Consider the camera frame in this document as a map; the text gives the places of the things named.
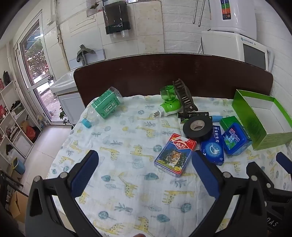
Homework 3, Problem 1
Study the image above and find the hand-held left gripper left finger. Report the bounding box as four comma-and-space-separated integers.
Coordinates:
25, 150, 99, 237

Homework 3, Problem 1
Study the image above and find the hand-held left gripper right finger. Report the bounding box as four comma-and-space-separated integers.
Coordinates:
189, 150, 268, 237

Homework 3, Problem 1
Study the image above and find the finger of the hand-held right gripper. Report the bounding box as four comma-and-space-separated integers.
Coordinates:
276, 152, 292, 181

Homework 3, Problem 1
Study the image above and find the tiger playing card box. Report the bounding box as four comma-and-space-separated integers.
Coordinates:
154, 133, 197, 178

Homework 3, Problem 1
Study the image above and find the black tape roll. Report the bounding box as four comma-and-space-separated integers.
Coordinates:
182, 115, 214, 143

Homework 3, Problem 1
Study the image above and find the blue mint box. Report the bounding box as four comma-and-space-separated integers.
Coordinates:
222, 123, 252, 156

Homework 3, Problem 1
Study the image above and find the green cardboard box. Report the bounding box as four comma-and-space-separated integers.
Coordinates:
232, 89, 292, 151

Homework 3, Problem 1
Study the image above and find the black marker blue cap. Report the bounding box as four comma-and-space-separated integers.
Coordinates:
180, 116, 223, 123

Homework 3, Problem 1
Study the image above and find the small green box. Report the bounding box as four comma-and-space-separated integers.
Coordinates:
219, 116, 242, 130

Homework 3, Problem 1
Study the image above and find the black marker white cap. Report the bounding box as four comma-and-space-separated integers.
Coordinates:
178, 112, 220, 119

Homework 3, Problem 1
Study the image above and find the green mosquito repellent heater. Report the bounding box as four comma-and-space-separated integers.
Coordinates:
153, 85, 182, 119

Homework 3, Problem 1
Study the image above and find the brown hair claw clip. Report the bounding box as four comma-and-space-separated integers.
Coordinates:
173, 79, 198, 113

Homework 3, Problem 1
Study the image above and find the giraffe printed blanket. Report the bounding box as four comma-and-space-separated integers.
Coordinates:
46, 93, 292, 237

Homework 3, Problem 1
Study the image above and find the small potted plant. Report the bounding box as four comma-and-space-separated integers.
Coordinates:
58, 105, 71, 125

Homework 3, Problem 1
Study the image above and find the blue trash bin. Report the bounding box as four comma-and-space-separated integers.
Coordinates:
11, 157, 26, 179

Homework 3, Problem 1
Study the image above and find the red bag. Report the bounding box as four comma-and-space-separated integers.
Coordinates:
26, 125, 40, 143

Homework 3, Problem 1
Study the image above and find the green label water bottle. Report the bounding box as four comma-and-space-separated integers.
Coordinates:
85, 87, 124, 129

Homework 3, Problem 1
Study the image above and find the brown cardboard box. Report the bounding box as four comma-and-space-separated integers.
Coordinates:
7, 190, 29, 224

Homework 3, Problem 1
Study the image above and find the white sink cabinet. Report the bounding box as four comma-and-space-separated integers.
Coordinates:
50, 69, 86, 125

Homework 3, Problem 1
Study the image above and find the white shelf unit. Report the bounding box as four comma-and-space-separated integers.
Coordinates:
0, 75, 43, 160

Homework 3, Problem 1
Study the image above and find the brown wooden headboard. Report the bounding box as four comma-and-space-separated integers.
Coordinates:
73, 53, 274, 108

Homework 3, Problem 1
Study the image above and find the glass door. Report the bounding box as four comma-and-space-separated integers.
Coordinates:
14, 10, 69, 125

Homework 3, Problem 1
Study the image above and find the white appliance with screen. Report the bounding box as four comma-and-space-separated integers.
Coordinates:
201, 31, 274, 71

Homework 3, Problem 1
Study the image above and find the white water purifier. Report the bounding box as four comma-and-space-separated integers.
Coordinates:
210, 0, 257, 40

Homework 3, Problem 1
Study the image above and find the dark cup dispenser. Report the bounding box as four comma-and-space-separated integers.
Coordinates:
102, 0, 131, 38

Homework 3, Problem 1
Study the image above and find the metal hose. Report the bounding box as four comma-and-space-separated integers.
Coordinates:
199, 0, 207, 27
193, 0, 199, 24

